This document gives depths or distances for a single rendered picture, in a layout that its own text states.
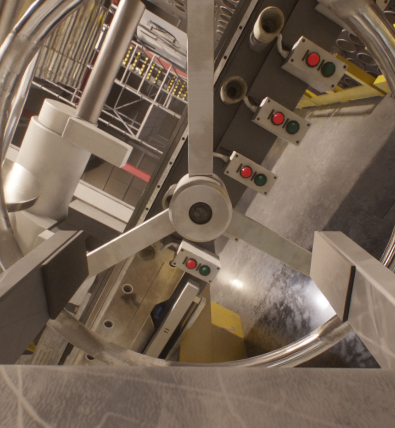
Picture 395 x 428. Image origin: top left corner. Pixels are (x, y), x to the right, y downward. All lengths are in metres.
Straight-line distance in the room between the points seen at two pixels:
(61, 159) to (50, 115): 0.16
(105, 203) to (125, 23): 7.17
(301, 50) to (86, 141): 0.75
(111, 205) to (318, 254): 8.07
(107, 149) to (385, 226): 1.18
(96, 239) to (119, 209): 6.87
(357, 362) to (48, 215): 1.29
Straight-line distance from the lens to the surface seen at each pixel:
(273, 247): 0.28
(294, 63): 0.94
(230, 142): 0.99
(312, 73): 0.96
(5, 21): 0.97
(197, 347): 1.27
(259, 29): 0.87
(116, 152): 1.14
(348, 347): 1.39
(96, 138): 1.16
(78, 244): 0.16
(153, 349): 1.25
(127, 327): 1.32
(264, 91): 1.01
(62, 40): 3.49
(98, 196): 8.24
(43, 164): 1.25
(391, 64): 0.29
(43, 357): 1.68
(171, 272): 1.16
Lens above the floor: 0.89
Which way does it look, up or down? 7 degrees down
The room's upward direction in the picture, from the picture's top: 62 degrees counter-clockwise
